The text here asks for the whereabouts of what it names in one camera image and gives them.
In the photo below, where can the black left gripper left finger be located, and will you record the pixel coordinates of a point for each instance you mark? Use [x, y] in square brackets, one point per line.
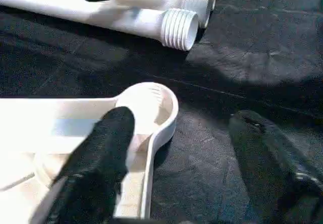
[96, 171]

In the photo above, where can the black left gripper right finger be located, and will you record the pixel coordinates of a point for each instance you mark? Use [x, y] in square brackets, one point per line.
[272, 171]

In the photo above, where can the white plastic table top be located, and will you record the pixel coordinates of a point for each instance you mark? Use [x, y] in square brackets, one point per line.
[38, 108]

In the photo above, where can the black mat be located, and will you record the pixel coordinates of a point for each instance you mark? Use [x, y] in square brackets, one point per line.
[252, 57]

